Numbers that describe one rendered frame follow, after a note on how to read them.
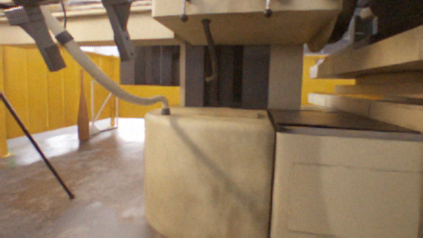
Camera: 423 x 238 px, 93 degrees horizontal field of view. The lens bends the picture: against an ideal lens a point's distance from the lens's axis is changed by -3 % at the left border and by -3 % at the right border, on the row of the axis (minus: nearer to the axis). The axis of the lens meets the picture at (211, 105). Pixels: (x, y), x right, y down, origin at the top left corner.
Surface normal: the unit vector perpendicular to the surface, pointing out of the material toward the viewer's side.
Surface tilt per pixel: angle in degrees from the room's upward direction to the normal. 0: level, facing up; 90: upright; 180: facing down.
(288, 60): 90
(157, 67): 90
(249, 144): 90
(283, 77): 90
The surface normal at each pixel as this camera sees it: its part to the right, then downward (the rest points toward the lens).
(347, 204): -0.21, 0.08
